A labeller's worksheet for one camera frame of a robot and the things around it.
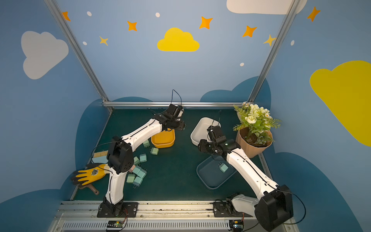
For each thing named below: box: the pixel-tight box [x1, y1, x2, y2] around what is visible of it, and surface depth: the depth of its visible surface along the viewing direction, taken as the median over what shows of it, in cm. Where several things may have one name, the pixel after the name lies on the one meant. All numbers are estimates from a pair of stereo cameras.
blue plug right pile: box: [136, 168, 148, 179], surface depth 87 cm
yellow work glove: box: [70, 163, 111, 186], surface depth 84 cm
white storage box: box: [190, 116, 222, 146], surface depth 110 cm
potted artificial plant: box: [232, 101, 282, 159], surface depth 80 cm
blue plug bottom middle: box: [132, 175, 144, 189], surface depth 84 cm
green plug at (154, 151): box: [150, 147, 159, 156], surface depth 97 cm
